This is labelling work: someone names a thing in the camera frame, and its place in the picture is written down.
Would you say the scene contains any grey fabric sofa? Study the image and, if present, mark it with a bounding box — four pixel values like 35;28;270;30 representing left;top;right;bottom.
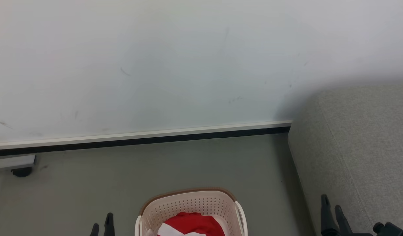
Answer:
287;83;403;236

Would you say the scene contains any cream perforated laundry basket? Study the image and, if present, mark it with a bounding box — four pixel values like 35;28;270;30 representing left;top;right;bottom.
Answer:
134;187;249;236

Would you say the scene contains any red and white garment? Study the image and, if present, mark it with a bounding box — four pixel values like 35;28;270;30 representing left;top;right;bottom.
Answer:
156;212;226;236

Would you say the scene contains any grey wheeled furniture base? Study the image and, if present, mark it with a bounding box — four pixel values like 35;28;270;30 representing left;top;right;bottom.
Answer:
0;154;36;171

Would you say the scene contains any white and black baseboard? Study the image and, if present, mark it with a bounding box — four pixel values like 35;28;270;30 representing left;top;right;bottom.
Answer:
0;120;292;157

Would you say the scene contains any black caster wheel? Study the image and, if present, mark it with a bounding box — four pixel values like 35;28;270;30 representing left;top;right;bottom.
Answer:
11;167;33;178

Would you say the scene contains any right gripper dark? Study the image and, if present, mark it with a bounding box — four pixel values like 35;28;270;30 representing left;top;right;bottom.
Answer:
320;194;403;236

